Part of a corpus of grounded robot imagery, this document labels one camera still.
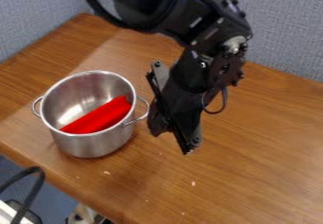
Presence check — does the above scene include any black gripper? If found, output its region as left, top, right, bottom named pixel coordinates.
left=147, top=56, right=229, bottom=155

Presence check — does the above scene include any red block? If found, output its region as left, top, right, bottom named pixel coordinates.
left=60, top=95, right=131, bottom=134

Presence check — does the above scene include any stainless steel pot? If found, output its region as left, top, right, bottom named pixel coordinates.
left=32, top=70, right=148, bottom=158

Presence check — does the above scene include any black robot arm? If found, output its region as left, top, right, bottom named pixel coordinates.
left=84, top=0, right=252, bottom=153

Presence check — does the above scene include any white black object under table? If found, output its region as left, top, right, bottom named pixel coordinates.
left=63, top=204, right=113, bottom=224

